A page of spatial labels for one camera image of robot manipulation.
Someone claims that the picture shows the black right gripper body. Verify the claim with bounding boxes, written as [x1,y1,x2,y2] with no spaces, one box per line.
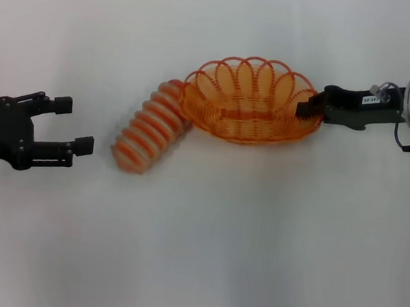
[320,79,410,137]

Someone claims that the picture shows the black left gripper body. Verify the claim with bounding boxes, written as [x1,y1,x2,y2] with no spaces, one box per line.
[0,95,39,173]

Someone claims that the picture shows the orange striped toy bread loaf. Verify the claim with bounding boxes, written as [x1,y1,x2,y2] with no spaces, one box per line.
[108,73,198,178]

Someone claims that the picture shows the orange woven plastic basket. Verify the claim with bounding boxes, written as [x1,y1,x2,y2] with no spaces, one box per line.
[174,49,329,154]

